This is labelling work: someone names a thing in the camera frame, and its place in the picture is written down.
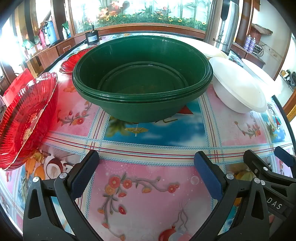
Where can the steel thermos flask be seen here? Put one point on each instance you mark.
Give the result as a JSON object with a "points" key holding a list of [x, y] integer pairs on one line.
{"points": [[219, 30]]}

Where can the cream plastic bowl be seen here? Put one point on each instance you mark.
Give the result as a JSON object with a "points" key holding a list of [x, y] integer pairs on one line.
{"points": [[215, 52]]}

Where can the wooden sideboard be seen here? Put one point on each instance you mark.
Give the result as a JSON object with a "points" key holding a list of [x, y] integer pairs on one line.
{"points": [[50, 55]]}

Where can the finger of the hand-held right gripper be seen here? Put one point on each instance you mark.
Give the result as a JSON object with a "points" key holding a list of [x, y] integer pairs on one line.
{"points": [[256, 163], [285, 156]]}

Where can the flower garden wall mural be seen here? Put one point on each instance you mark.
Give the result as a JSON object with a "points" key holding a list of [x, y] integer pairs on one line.
{"points": [[138, 11]]}

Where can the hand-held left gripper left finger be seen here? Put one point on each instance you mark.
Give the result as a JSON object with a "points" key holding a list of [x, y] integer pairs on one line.
{"points": [[86, 170]]}

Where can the small black jar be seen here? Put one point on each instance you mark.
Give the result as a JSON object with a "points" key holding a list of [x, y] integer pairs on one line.
{"points": [[92, 37]]}

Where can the green white packet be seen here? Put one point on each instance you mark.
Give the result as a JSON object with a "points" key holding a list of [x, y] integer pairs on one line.
{"points": [[27, 44]]}

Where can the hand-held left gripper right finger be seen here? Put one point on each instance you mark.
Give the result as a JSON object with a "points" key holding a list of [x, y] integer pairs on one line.
{"points": [[207, 177]]}

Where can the blue thermos jug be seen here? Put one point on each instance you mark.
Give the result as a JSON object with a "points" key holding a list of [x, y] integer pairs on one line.
{"points": [[50, 32]]}

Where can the red ribbed glass plate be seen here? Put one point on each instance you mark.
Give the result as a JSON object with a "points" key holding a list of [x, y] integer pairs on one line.
{"points": [[69, 63], [25, 115], [16, 165]]}

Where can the floral printed tablecloth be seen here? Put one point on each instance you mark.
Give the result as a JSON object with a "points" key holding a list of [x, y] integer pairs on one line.
{"points": [[148, 143]]}

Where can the pink bottle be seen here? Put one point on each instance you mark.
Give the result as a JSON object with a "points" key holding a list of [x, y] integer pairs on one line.
{"points": [[42, 38]]}

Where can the white spray bottle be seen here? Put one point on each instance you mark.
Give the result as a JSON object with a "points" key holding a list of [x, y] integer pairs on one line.
{"points": [[64, 33]]}

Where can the white foam bowl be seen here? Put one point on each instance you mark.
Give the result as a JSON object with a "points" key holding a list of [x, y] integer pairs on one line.
{"points": [[235, 90], [263, 71]]}

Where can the red paper bag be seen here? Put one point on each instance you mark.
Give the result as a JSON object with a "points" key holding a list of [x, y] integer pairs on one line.
{"points": [[18, 81]]}

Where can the green plastic bowl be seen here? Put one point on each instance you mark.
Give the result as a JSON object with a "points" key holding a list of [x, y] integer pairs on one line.
{"points": [[148, 53], [138, 113], [138, 98]]}

